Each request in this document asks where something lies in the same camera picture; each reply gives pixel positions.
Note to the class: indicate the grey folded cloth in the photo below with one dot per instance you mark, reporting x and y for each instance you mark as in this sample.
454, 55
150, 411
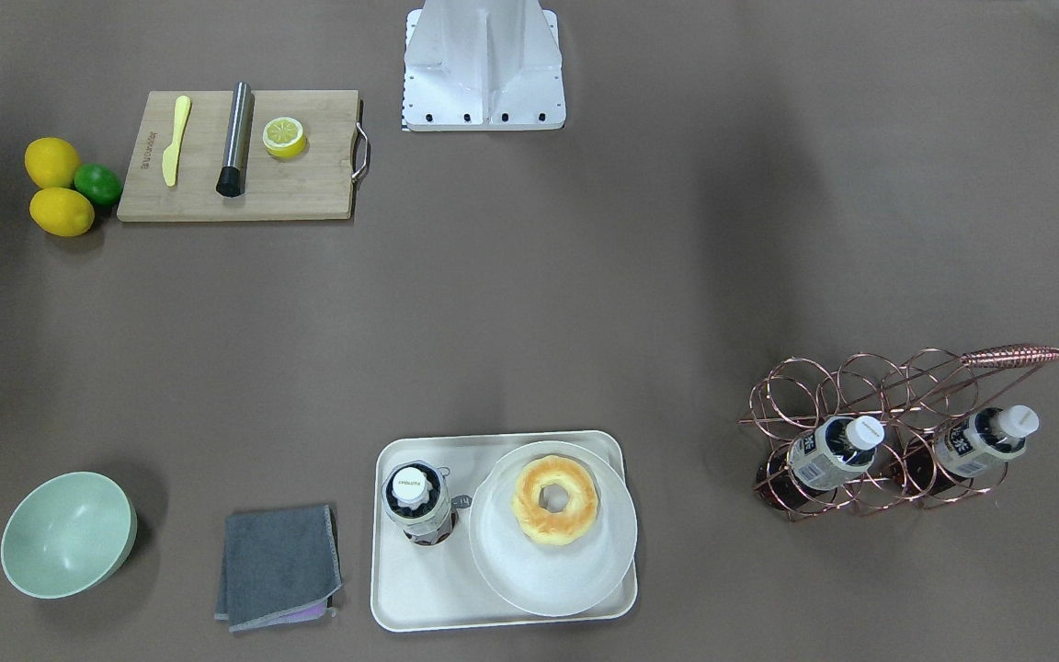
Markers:
278, 567

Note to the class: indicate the wooden cutting board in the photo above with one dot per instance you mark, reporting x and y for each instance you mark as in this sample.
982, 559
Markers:
317, 185

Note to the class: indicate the tea bottle rack slot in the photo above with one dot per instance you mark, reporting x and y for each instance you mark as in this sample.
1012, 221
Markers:
840, 449
417, 500
986, 440

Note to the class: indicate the half lemon slice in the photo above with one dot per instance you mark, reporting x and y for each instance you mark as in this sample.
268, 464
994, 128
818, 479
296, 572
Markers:
284, 137

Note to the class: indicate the cream serving tray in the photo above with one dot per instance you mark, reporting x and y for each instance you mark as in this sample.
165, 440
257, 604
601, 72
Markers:
414, 587

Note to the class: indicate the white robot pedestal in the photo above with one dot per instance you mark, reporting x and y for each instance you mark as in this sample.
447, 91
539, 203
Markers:
482, 66

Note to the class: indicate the yellow plastic knife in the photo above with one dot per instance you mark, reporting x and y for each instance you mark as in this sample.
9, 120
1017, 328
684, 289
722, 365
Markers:
171, 155

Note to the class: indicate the yellow lemon near board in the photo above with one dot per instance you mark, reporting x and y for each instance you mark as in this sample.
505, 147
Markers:
62, 212

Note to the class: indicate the green lime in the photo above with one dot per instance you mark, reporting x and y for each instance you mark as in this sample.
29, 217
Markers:
98, 184

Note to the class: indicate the tea bottle front rack slot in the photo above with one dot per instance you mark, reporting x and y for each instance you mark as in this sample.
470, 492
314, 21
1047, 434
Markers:
840, 449

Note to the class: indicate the glazed donut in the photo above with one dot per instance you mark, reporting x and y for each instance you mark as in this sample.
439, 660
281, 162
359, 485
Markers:
554, 500

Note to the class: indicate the tea bottle top rack slot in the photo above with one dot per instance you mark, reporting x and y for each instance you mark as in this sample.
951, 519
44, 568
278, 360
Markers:
986, 440

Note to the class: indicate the mint green bowl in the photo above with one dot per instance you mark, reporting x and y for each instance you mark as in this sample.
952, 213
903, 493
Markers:
68, 535

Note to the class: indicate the copper wire bottle rack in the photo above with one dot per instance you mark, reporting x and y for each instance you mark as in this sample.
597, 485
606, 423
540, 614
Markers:
917, 400

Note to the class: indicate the yellow lemon far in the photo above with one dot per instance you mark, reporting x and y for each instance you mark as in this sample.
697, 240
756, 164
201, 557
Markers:
51, 162

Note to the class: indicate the white round plate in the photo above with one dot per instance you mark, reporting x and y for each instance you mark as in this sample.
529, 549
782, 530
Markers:
552, 580

